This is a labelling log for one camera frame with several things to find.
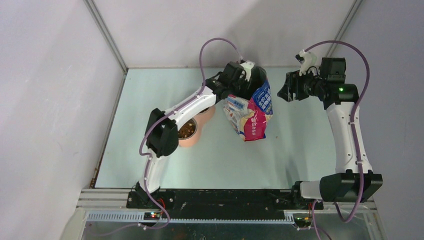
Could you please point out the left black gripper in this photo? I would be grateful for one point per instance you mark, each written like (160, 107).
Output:
(246, 93)

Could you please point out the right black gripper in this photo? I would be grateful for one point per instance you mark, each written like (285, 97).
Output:
(292, 85)

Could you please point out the pink pet food bag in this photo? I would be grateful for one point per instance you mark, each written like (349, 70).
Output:
(249, 116)

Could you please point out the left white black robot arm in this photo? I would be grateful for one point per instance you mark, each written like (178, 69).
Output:
(161, 137)

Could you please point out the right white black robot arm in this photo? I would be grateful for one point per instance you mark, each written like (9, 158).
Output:
(354, 176)

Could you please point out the brown kibble pet food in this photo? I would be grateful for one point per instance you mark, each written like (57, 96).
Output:
(187, 129)

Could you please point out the near steel bowl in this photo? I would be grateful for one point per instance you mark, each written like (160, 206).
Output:
(188, 129)

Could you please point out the pink double bowl feeder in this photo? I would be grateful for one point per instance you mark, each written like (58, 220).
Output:
(190, 133)

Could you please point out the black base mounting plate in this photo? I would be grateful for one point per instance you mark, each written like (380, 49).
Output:
(221, 204)

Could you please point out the right controller board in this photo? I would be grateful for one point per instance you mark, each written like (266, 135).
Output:
(303, 223)

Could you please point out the controller board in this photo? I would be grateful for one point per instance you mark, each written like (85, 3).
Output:
(303, 223)
(152, 216)

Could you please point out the left controller board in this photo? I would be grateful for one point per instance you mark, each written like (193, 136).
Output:
(152, 216)

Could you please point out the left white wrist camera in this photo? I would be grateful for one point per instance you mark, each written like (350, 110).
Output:
(247, 67)

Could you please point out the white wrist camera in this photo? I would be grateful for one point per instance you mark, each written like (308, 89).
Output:
(247, 67)
(307, 59)

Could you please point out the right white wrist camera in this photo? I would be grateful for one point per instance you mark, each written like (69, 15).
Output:
(307, 59)

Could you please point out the right corner aluminium post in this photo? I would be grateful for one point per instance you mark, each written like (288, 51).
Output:
(344, 26)

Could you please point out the corner aluminium post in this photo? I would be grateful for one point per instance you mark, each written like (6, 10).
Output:
(105, 32)
(344, 26)

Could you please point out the left corner aluminium post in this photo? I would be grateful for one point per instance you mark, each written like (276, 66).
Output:
(105, 32)

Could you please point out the aluminium front frame rail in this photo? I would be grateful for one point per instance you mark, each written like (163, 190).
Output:
(110, 205)

